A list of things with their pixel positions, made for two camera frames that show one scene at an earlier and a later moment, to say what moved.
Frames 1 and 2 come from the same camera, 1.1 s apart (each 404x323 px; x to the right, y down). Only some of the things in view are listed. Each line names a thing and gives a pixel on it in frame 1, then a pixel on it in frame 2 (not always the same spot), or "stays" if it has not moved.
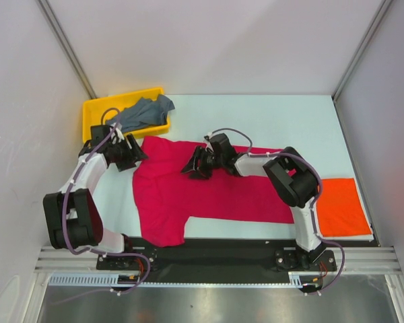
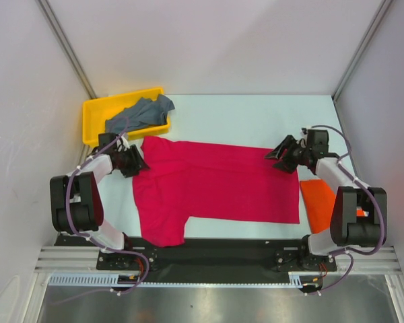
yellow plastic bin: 97,111 stays
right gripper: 200,161 → 292,153
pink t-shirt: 163,196 stays
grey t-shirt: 144,113 stays
